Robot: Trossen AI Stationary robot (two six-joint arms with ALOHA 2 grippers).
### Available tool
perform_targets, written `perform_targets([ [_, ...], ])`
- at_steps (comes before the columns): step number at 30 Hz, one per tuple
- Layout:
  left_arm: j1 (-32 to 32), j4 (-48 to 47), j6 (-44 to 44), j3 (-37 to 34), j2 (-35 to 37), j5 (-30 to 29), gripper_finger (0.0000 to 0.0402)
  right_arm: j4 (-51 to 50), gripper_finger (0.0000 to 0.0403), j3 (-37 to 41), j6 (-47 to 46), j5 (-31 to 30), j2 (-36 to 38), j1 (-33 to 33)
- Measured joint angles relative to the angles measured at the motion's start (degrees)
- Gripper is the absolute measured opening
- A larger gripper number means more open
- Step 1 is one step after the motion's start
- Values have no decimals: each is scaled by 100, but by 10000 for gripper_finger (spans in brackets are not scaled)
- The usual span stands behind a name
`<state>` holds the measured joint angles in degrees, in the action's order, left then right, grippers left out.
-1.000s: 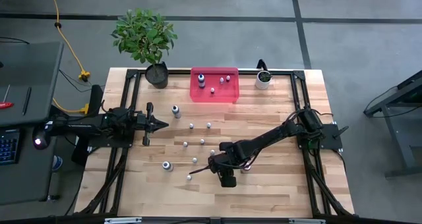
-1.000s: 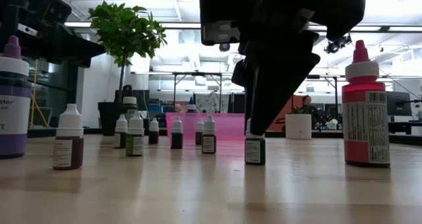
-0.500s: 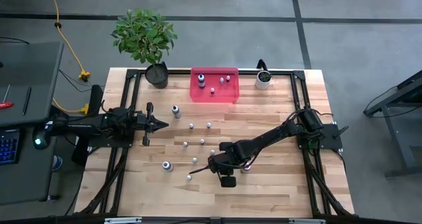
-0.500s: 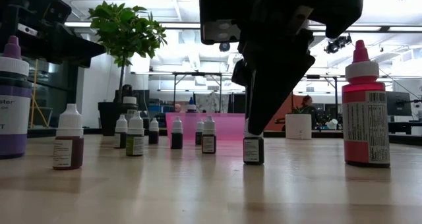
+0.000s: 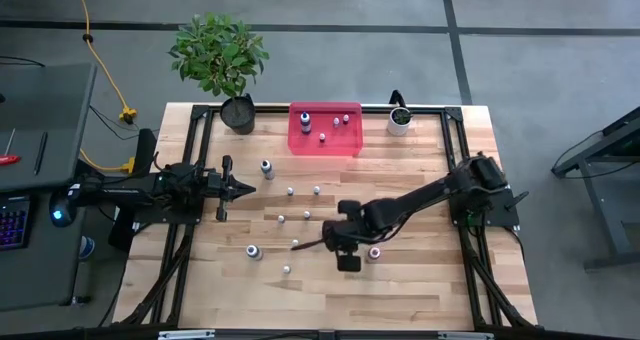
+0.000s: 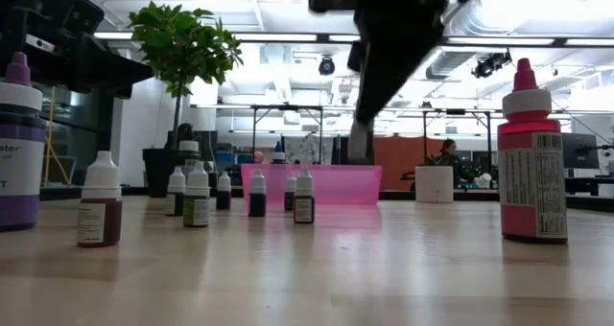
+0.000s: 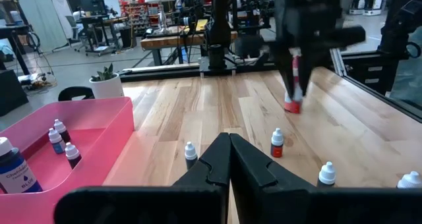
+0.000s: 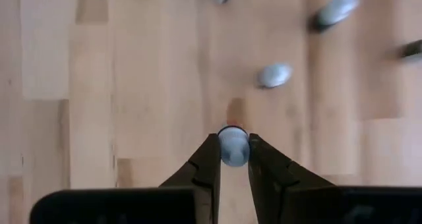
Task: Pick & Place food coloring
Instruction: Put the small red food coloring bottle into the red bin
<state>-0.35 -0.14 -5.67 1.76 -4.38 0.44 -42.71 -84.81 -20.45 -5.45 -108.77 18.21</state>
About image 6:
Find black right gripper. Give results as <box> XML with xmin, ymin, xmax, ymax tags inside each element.
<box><xmin>346</xmin><ymin>0</ymin><xmax>452</xmax><ymax>125</ymax></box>

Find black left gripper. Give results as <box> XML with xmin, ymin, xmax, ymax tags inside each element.
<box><xmin>0</xmin><ymin>27</ymin><xmax>154</xmax><ymax>102</ymax></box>

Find large black food coloring bottle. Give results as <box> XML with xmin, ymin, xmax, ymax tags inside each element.
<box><xmin>175</xmin><ymin>126</ymin><xmax>202</xmax><ymax>174</ymax></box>

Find small brown food coloring bottle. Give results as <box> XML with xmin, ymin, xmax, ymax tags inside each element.
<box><xmin>76</xmin><ymin>150</ymin><xmax>123</xmax><ymax>248</ymax></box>

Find small dark food coloring bottle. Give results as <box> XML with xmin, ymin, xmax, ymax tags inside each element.
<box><xmin>283</xmin><ymin>173</ymin><xmax>298</xmax><ymax>212</ymax></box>
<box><xmin>165</xmin><ymin>166</ymin><xmax>187</xmax><ymax>217</ymax></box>
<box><xmin>216</xmin><ymin>171</ymin><xmax>233</xmax><ymax>211</ymax></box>
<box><xmin>248</xmin><ymin>169</ymin><xmax>268</xmax><ymax>218</ymax></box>

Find large blue food coloring bottle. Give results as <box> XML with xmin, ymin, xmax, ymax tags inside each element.
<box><xmin>271</xmin><ymin>141</ymin><xmax>288</xmax><ymax>165</ymax></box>

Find small green food coloring bottle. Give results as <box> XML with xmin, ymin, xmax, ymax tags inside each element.
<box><xmin>182</xmin><ymin>161</ymin><xmax>211</xmax><ymax>228</ymax></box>

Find small maroon food coloring bottle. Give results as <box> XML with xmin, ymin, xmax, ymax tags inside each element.
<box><xmin>293</xmin><ymin>167</ymin><xmax>317</xmax><ymax>224</ymax></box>

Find large red food coloring bottle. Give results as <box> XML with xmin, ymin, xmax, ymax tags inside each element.
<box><xmin>496</xmin><ymin>57</ymin><xmax>570</xmax><ymax>245</ymax></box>

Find large purple food coloring bottle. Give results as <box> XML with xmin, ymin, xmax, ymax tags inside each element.
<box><xmin>0</xmin><ymin>51</ymin><xmax>48</xmax><ymax>233</ymax></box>

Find long ceiling light strip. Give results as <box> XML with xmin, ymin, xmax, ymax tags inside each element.
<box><xmin>94</xmin><ymin>31</ymin><xmax>319</xmax><ymax>43</ymax></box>
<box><xmin>448</xmin><ymin>36</ymin><xmax>614</xmax><ymax>48</ymax></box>

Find green leafy potted tree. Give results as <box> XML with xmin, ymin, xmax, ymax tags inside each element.
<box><xmin>127</xmin><ymin>0</ymin><xmax>245</xmax><ymax>150</ymax></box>

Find black-framed background table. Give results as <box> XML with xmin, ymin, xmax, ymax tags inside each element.
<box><xmin>421</xmin><ymin>107</ymin><xmax>494</xmax><ymax>174</ymax></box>
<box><xmin>250</xmin><ymin>104</ymin><xmax>325</xmax><ymax>165</ymax></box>

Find orange partition panel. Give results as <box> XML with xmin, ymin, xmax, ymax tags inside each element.
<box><xmin>372</xmin><ymin>136</ymin><xmax>445</xmax><ymax>192</ymax></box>

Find black plant pot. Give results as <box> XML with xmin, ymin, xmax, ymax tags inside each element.
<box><xmin>142</xmin><ymin>147</ymin><xmax>181</xmax><ymax>198</ymax></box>

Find small green succulent plant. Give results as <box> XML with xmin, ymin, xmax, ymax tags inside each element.
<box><xmin>421</xmin><ymin>153</ymin><xmax>451</xmax><ymax>168</ymax></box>

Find black ceiling track light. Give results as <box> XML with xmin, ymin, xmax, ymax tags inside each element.
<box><xmin>472</xmin><ymin>50</ymin><xmax>513</xmax><ymax>81</ymax></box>

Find pink translucent plastic bin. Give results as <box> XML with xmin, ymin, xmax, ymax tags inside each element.
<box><xmin>240</xmin><ymin>162</ymin><xmax>384</xmax><ymax>206</ymax></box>

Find white plant pot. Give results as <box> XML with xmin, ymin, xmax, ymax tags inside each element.
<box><xmin>414</xmin><ymin>165</ymin><xmax>455</xmax><ymax>204</ymax></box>

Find black computer monitor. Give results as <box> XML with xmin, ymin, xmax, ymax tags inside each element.
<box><xmin>561</xmin><ymin>132</ymin><xmax>601</xmax><ymax>171</ymax></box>

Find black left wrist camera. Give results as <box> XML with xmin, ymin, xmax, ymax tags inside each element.
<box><xmin>45</xmin><ymin>0</ymin><xmax>106</xmax><ymax>35</ymax></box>

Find yellow extension cable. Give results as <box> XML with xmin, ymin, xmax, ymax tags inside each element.
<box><xmin>43</xmin><ymin>86</ymin><xmax>73</xmax><ymax>188</ymax></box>

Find black aluminium table frame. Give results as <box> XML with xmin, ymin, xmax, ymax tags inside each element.
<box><xmin>40</xmin><ymin>185</ymin><xmax>614</xmax><ymax>213</ymax></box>

